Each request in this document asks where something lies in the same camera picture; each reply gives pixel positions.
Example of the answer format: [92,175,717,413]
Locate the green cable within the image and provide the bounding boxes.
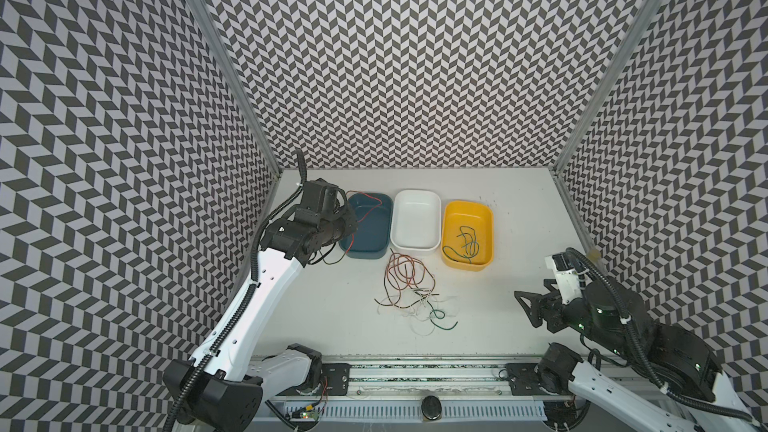
[442,224,482,265]

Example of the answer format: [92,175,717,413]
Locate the red cables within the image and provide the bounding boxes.
[374,248,442,313]

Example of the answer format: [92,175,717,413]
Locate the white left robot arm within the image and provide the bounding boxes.
[163,151,358,431]

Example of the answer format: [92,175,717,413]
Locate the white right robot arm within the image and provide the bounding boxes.
[505,247,767,431]

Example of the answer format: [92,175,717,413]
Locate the teal plastic bin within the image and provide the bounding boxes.
[339,192,393,260]

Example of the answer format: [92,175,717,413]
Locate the white plastic bin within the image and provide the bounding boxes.
[390,189,442,256]

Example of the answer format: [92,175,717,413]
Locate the yellow plastic bin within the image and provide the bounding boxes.
[440,200,494,272]

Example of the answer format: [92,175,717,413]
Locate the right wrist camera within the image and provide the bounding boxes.
[545,253,583,305]

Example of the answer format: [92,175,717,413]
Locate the black knob on rail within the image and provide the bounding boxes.
[420,395,443,422]

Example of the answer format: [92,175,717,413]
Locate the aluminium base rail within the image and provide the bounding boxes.
[249,359,557,431]

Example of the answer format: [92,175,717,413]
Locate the aluminium corner post left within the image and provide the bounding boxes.
[185,0,281,175]

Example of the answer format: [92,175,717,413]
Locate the aluminium corner post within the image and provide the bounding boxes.
[552,0,664,176]
[185,0,281,175]

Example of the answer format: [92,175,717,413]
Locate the aluminium corner post right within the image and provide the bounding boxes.
[552,0,664,176]

